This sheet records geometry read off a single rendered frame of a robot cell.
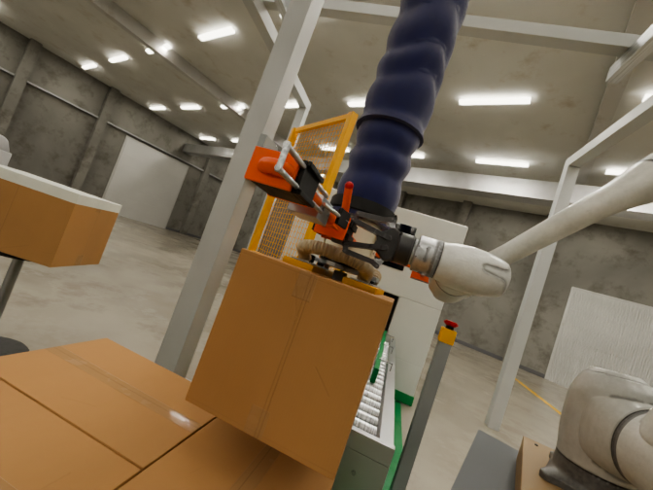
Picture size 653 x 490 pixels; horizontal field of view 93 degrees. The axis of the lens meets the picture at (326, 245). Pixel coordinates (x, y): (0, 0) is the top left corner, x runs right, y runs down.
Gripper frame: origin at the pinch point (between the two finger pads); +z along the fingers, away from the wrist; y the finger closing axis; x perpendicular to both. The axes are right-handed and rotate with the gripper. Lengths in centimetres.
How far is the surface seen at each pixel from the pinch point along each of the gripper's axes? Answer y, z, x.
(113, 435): 66, 33, -9
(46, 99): -216, 1401, 729
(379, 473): 68, -33, 35
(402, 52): -62, 2, 16
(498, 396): 84, -158, 317
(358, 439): 61, -23, 35
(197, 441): 66, 17, 3
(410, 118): -42.4, -6.8, 18.1
